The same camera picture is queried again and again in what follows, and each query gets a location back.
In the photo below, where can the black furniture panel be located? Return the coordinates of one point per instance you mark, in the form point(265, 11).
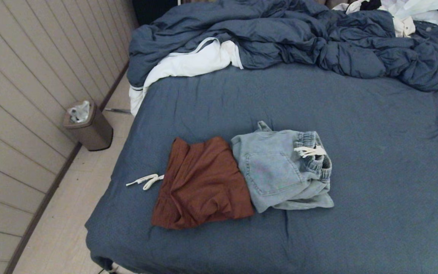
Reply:
point(150, 9)

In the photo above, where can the light blue denim shorts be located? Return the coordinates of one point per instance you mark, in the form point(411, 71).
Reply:
point(276, 171)

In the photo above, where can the bed with blue sheet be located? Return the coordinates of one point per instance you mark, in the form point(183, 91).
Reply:
point(375, 114)

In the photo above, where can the brown trash bin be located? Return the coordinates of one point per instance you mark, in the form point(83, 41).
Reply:
point(93, 133)

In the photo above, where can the white clothes pile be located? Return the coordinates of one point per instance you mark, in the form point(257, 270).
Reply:
point(413, 11)

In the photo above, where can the black garment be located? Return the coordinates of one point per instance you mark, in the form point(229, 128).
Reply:
point(371, 4)

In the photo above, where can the crumpled blue duvet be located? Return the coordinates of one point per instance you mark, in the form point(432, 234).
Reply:
point(280, 30)

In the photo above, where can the brown shorts with white print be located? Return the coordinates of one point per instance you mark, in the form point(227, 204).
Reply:
point(203, 186)

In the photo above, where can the clear plastic bag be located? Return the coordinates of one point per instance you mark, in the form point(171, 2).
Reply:
point(80, 113)

